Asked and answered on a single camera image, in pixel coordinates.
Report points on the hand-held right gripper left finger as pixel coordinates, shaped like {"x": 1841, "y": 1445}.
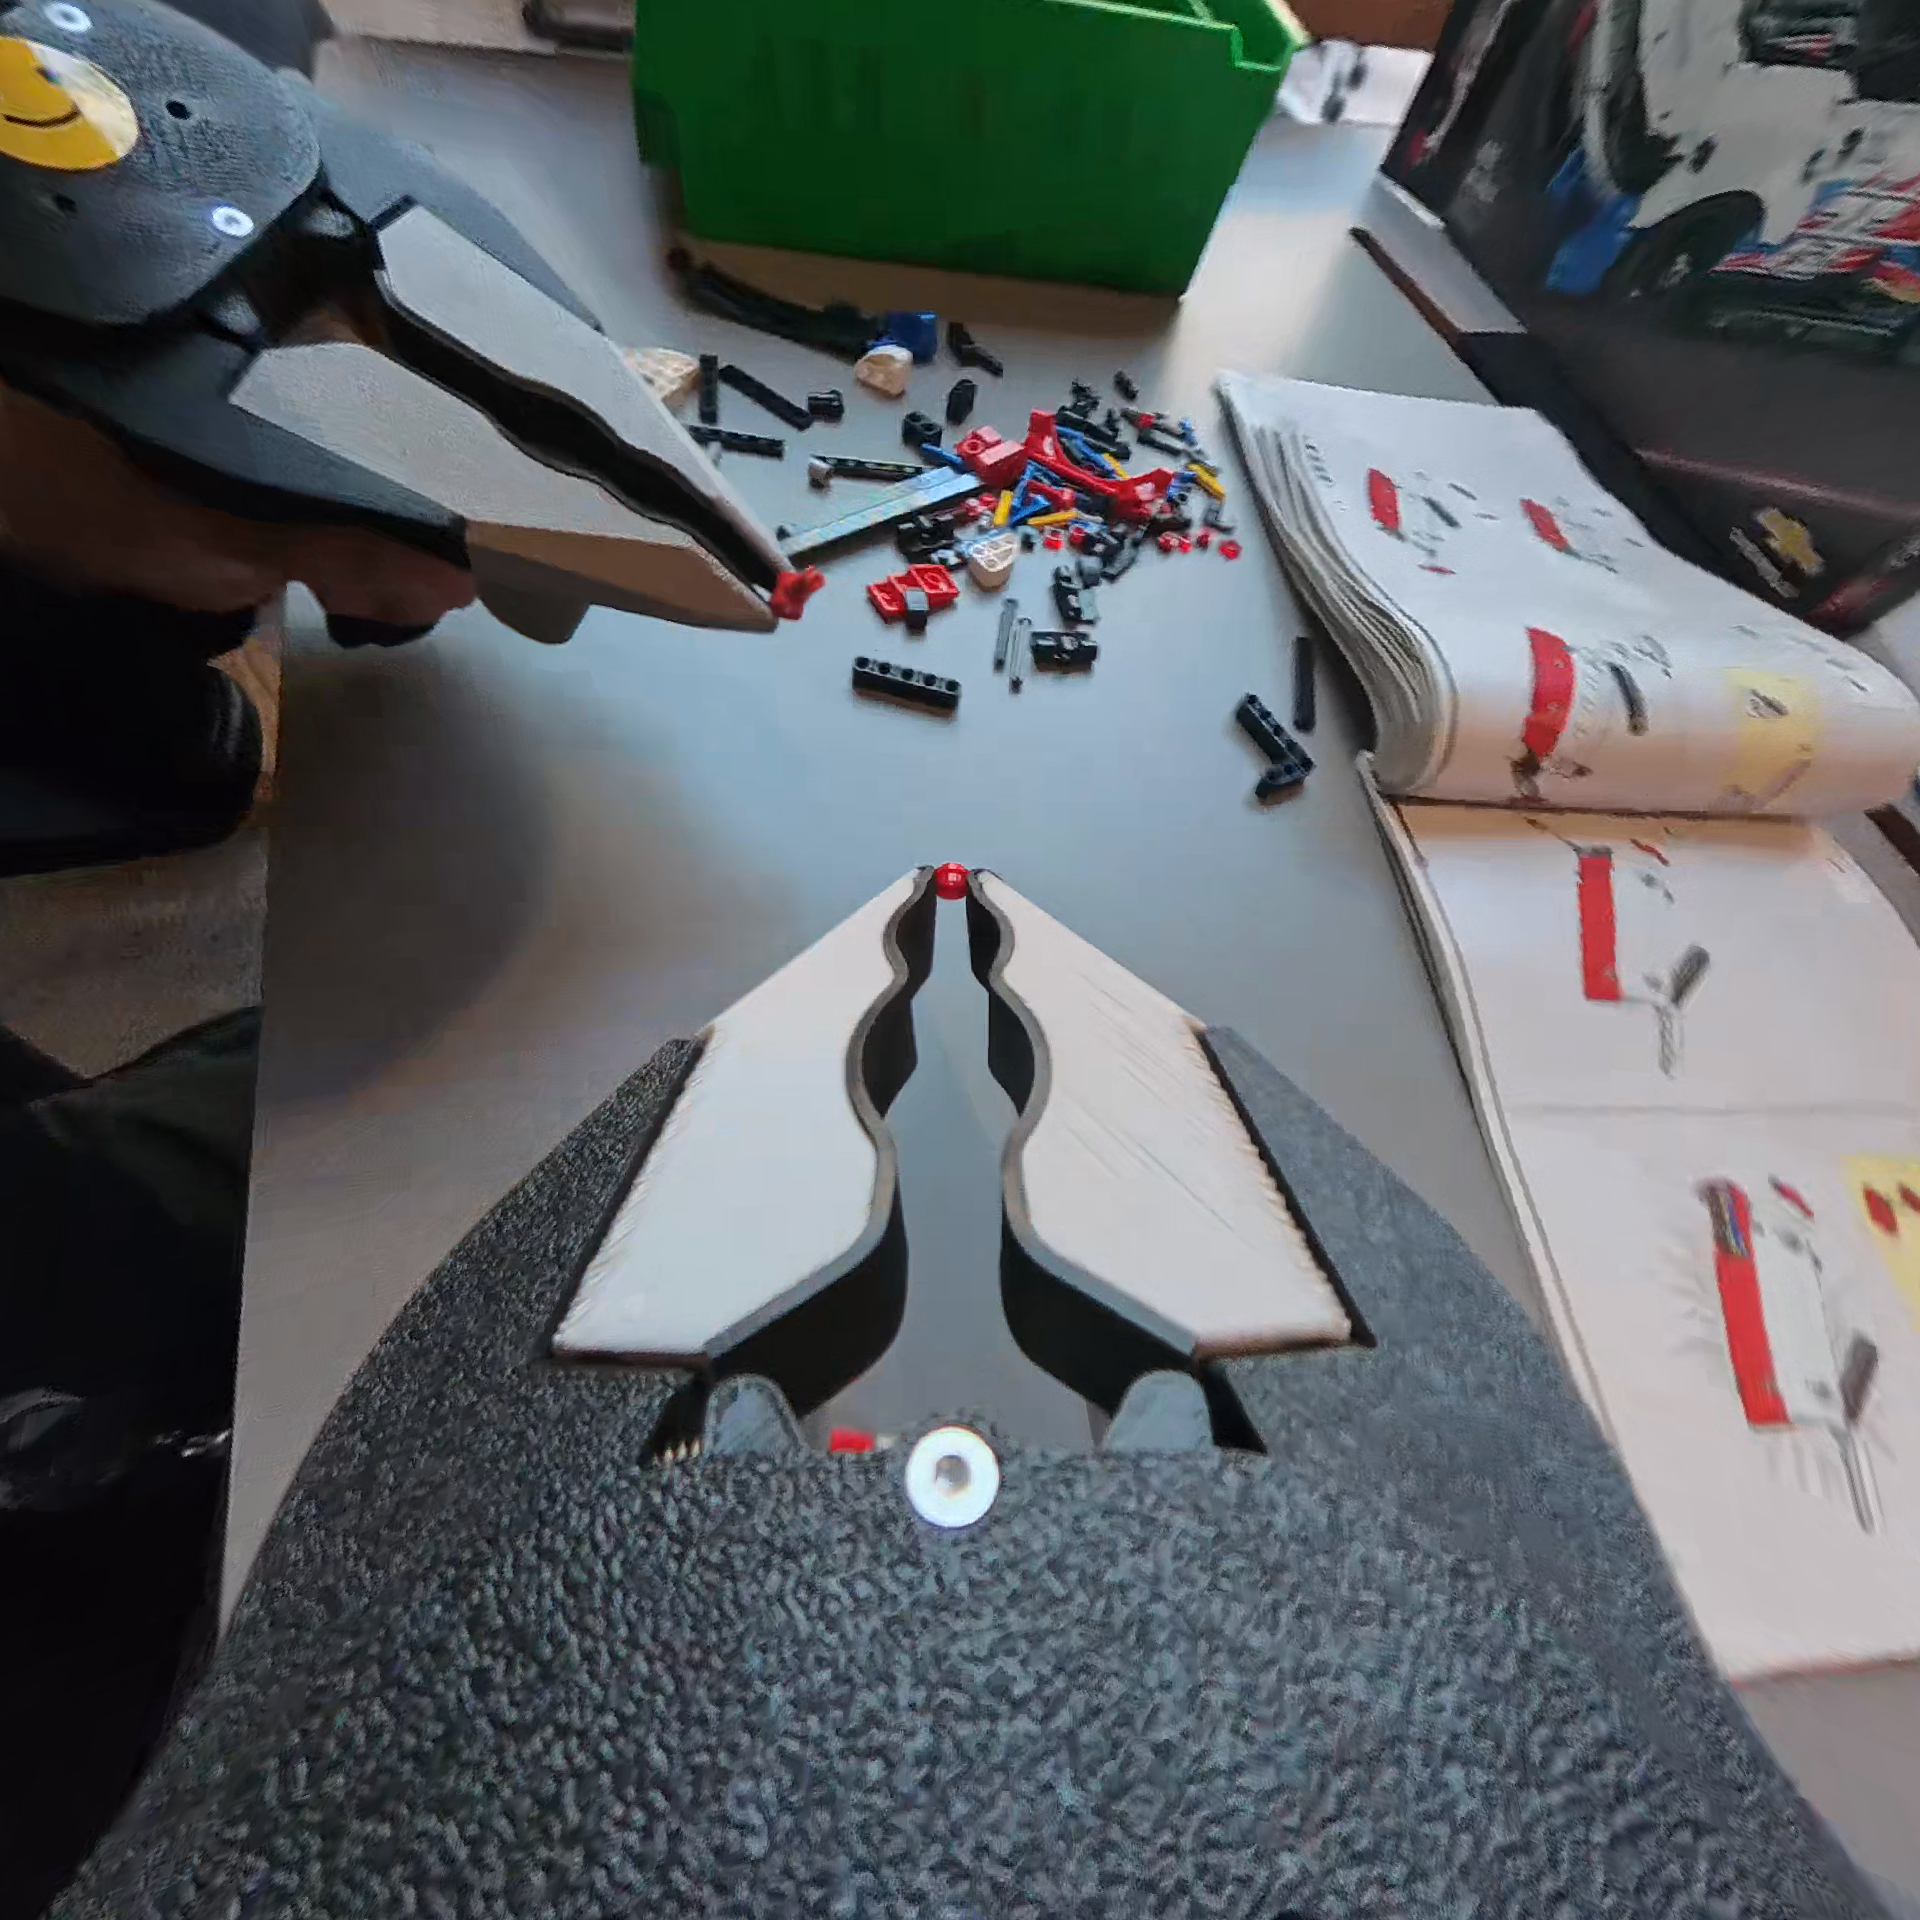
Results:
{"x": 734, "y": 1184}

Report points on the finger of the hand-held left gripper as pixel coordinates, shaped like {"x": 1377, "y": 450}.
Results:
{"x": 525, "y": 330}
{"x": 406, "y": 435}

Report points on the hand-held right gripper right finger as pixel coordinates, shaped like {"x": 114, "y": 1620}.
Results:
{"x": 1172, "y": 1184}

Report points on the pile of brick pieces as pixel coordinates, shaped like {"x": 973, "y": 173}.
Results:
{"x": 1050, "y": 450}

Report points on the grey desk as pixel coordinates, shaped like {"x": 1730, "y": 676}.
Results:
{"x": 601, "y": 840}

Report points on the person's left hand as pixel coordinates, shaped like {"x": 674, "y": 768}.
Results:
{"x": 149, "y": 523}

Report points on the green plastic bin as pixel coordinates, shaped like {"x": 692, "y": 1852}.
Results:
{"x": 962, "y": 136}

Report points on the open instruction booklet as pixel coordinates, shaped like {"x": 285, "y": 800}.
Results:
{"x": 1652, "y": 973}

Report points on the black toy set box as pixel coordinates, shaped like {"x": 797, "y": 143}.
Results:
{"x": 1652, "y": 148}

